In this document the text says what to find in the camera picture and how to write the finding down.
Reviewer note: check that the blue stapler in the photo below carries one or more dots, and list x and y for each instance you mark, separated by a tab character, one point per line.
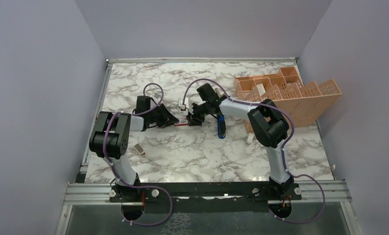
221	127

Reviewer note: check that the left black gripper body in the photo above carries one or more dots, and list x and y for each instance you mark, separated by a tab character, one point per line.
158	115

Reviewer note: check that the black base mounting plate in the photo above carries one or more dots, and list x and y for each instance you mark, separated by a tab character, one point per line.
196	205

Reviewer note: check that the aluminium front frame rail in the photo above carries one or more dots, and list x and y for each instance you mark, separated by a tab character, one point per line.
308	192

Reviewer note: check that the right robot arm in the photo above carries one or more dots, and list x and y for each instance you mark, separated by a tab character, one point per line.
268	123

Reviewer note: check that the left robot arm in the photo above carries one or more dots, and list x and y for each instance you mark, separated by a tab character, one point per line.
110	135

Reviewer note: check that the small white brown eraser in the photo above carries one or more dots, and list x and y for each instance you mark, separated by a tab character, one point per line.
140	150

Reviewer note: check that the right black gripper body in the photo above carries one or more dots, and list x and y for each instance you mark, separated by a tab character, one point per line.
201	110

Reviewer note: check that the peach plastic desk organizer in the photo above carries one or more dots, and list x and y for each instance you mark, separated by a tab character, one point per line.
304	103

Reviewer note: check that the white tube by organizer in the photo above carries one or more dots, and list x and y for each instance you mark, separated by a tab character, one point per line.
249	139

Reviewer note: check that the red white staple box sleeve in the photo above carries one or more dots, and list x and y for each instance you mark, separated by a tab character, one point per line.
181	122

